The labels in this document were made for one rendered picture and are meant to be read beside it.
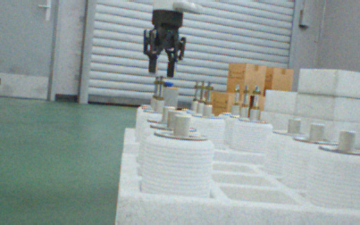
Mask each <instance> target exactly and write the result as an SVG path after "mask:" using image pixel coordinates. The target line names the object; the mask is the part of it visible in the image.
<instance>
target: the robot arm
mask: <svg viewBox="0 0 360 225"><path fill-rule="evenodd" d="M183 13H192V14H195V15H201V14H202V13H203V7H202V6H201V5H198V4H192V3H191V2H187V1H185V0H154V3H153V10H152V24H153V25H154V26H155V27H154V28H153V29H144V55H147V56H148V58H149V64H148V74H149V75H157V71H158V64H159V60H156V59H158V58H159V55H160V53H161V52H162V51H163V50H165V53H167V55H168V61H169V62H168V68H167V74H166V76H167V77H172V78H174V77H175V74H176V69H177V62H178V61H180V60H183V55H184V52H185V48H186V40H187V38H186V37H181V36H179V28H181V27H182V26H183ZM148 44H149V45H150V50H148ZM173 48H174V49H173ZM155 51H156V53H155ZM179 51H180V55H178V52H179ZM172 54H173V56H172Z"/></svg>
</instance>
